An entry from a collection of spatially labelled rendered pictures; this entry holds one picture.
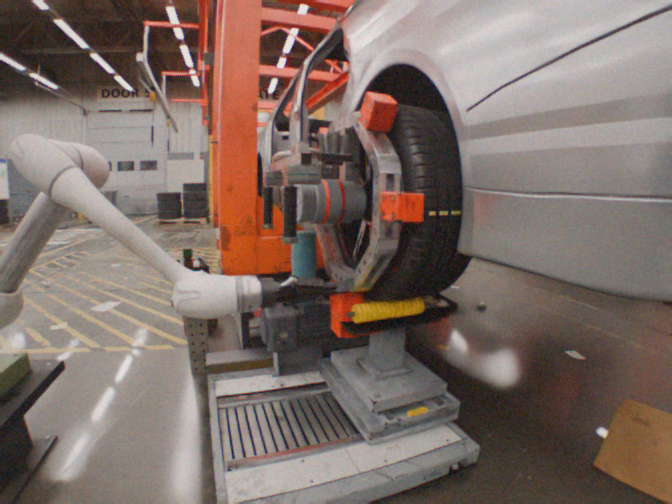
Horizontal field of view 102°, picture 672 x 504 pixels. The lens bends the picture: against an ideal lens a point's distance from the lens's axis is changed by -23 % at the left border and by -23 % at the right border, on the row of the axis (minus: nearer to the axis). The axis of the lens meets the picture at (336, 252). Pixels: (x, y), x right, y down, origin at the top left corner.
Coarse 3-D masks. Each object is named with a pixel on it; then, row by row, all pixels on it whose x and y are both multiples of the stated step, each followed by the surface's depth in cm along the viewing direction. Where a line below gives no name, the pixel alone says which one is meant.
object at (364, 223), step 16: (368, 160) 116; (368, 176) 115; (368, 192) 121; (368, 208) 123; (352, 224) 133; (368, 224) 118; (400, 224) 94; (352, 240) 135; (368, 240) 137; (352, 256) 129
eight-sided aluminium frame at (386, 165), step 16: (336, 128) 112; (352, 128) 104; (368, 144) 91; (384, 144) 91; (384, 160) 86; (384, 176) 86; (400, 176) 88; (320, 224) 135; (384, 224) 88; (320, 240) 133; (336, 240) 132; (384, 240) 89; (336, 256) 129; (368, 256) 94; (384, 256) 95; (336, 272) 118; (352, 272) 116; (368, 272) 98; (352, 288) 105; (368, 288) 107
